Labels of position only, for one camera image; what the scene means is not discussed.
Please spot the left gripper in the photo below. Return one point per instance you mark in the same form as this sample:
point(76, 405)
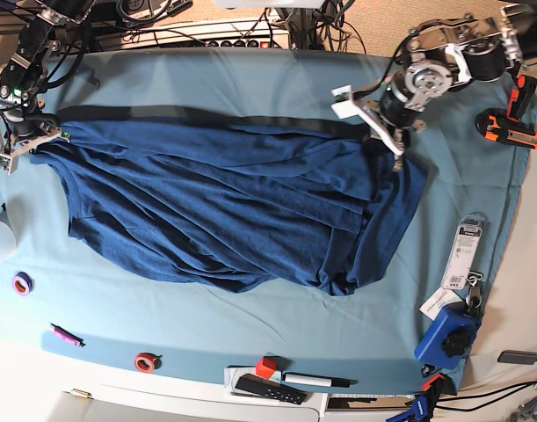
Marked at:
point(388, 118)

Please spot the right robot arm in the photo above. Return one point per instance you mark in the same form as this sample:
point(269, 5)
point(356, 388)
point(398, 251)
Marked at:
point(26, 75)

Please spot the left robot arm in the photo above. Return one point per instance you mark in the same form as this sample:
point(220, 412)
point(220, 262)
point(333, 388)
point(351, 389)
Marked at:
point(437, 56)

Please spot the blue box black knob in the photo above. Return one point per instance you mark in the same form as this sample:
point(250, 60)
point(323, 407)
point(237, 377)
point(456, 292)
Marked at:
point(449, 337)

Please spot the black remote control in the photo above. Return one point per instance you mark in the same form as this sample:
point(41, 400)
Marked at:
point(271, 390)

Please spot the orange black upright clamp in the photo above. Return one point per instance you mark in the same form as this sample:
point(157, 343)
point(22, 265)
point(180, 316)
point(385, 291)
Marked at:
point(521, 95)

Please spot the red tape roll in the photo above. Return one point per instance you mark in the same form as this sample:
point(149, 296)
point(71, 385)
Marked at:
point(147, 362)

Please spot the purple tape roll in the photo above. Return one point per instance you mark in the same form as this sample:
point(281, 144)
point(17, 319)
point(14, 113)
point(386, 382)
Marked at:
point(22, 283)

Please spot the grey blister package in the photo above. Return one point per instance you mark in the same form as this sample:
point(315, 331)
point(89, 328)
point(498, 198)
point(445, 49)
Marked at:
point(462, 254)

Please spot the light blue table cloth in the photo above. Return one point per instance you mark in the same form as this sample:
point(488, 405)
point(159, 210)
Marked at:
point(369, 336)

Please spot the blue spring clamp bottom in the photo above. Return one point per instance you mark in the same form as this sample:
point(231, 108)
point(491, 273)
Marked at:
point(423, 405)

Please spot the white paper card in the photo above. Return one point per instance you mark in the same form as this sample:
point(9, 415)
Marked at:
point(437, 301)

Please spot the keys with carabiner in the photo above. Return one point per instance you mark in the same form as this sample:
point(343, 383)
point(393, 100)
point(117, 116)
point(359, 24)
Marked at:
point(474, 297)

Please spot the white black marker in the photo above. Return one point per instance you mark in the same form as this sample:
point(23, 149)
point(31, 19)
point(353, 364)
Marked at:
point(318, 381)

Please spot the pink marker pen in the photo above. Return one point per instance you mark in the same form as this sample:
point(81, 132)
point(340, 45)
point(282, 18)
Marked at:
point(66, 336)

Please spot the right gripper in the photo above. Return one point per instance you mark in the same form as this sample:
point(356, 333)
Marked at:
point(25, 136)

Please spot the grey small device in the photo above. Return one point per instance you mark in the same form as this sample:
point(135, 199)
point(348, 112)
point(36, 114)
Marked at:
point(517, 357)

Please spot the red cube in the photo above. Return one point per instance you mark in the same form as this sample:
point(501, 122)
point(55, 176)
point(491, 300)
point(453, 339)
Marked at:
point(266, 368)

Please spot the blue t-shirt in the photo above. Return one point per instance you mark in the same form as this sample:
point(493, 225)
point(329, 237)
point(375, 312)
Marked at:
point(233, 206)

